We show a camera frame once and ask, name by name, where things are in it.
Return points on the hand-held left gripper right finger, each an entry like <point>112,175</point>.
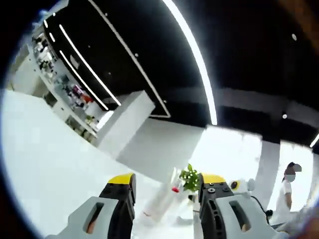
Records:
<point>209,216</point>

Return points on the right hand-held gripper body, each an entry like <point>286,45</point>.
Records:
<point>245,188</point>

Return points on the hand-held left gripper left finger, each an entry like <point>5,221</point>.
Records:
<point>119,214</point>

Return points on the green potted plant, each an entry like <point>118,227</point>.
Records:
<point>190,178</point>

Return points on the long ceiling light strip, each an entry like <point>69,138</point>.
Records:
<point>197,54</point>

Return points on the row of white office desks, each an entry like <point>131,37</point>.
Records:
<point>57,82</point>

